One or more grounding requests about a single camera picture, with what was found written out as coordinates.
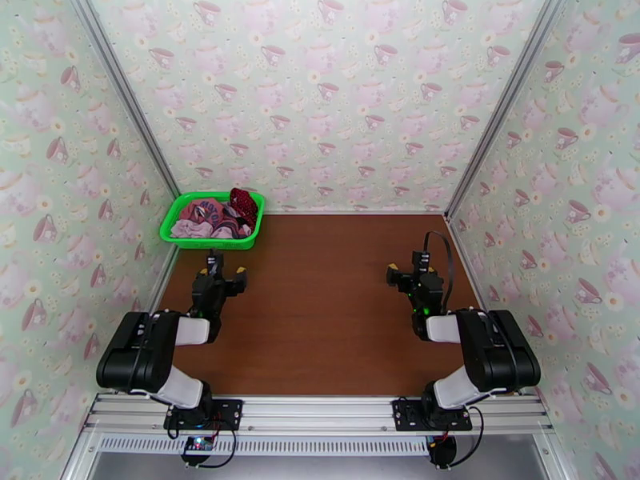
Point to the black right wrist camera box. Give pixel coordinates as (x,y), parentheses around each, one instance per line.
(421,261)

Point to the pink tank top dark trim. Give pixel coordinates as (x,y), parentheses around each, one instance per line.
(202,211)

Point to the lilac ribbed knit top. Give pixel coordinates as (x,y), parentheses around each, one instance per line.
(187,228)

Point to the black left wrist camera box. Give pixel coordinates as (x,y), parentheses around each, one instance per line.
(215,261)

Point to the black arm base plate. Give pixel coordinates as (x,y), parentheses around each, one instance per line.
(407,413)
(227,413)

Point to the aluminium frame corner post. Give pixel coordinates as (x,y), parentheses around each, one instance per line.
(125,98)
(505,103)

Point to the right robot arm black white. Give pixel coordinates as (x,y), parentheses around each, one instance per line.
(500,358)

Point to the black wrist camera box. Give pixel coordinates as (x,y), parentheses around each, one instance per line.
(421,261)
(215,261)

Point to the small controller circuit board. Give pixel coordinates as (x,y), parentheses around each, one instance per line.
(197,446)
(442,448)

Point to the red polka dot garment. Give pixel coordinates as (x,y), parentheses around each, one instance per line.
(244,206)

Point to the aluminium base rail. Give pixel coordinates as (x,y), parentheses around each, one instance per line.
(320,413)

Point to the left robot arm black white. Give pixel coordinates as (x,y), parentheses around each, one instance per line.
(135,353)

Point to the green plastic laundry basket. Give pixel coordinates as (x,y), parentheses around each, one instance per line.
(250,236)

